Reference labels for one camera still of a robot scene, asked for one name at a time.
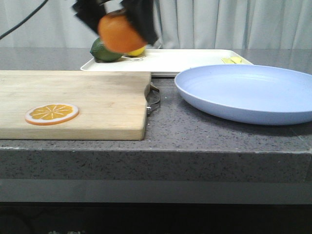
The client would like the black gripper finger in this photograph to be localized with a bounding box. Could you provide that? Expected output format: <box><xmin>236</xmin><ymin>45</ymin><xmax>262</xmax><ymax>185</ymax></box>
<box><xmin>72</xmin><ymin>0</ymin><xmax>107</xmax><ymax>34</ymax></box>
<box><xmin>121</xmin><ymin>0</ymin><xmax>158</xmax><ymax>45</ymax></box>

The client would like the orange fruit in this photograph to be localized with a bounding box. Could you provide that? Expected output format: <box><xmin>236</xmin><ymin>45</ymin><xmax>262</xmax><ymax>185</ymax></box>
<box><xmin>97</xmin><ymin>9</ymin><xmax>147</xmax><ymax>54</ymax></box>

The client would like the light blue plate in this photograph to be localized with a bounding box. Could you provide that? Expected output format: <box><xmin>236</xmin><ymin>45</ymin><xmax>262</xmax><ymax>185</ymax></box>
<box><xmin>175</xmin><ymin>64</ymin><xmax>312</xmax><ymax>125</ymax></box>

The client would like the cream white tray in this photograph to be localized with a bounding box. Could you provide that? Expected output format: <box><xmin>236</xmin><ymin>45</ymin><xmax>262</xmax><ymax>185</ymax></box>
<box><xmin>80</xmin><ymin>49</ymin><xmax>251</xmax><ymax>77</ymax></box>

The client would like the yellow lemon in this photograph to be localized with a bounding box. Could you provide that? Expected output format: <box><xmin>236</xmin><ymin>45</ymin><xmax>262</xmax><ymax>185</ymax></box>
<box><xmin>126</xmin><ymin>46</ymin><xmax>146</xmax><ymax>57</ymax></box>

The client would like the green lime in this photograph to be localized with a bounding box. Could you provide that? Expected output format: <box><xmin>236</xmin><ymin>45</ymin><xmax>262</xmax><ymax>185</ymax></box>
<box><xmin>90</xmin><ymin>38</ymin><xmax>123</xmax><ymax>62</ymax></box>

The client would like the grey curtain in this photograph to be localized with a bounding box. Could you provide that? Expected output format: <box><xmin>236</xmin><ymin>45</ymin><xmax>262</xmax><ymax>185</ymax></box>
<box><xmin>0</xmin><ymin>0</ymin><xmax>312</xmax><ymax>49</ymax></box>

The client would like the wooden cutting board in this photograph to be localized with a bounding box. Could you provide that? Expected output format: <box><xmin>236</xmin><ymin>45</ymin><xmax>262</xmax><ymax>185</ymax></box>
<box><xmin>0</xmin><ymin>70</ymin><xmax>151</xmax><ymax>140</ymax></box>

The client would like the yellow plastic knife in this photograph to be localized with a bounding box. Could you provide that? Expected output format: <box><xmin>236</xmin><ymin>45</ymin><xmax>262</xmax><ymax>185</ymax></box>
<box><xmin>230</xmin><ymin>57</ymin><xmax>243</xmax><ymax>64</ymax></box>

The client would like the orange slice coaster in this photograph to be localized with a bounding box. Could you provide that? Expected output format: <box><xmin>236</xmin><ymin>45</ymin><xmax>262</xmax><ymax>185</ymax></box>
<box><xmin>24</xmin><ymin>103</ymin><xmax>79</xmax><ymax>126</ymax></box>

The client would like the black cable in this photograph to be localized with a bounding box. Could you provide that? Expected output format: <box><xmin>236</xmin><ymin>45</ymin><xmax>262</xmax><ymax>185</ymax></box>
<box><xmin>0</xmin><ymin>0</ymin><xmax>48</xmax><ymax>39</ymax></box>

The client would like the metal cutting board handle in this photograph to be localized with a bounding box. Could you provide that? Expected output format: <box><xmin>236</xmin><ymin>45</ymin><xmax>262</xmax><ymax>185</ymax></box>
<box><xmin>146</xmin><ymin>82</ymin><xmax>161</xmax><ymax>116</ymax></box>

